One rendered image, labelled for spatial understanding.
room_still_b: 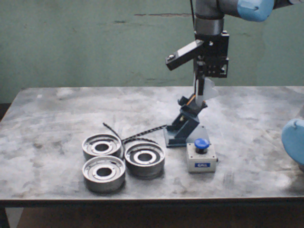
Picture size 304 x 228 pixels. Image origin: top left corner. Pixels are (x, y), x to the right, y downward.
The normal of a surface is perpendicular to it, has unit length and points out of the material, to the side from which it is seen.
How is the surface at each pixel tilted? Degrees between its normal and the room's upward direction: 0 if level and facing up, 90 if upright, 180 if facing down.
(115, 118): 0
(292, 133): 97
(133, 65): 90
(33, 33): 90
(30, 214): 0
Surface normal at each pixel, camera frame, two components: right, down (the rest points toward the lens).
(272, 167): 0.00, -0.86
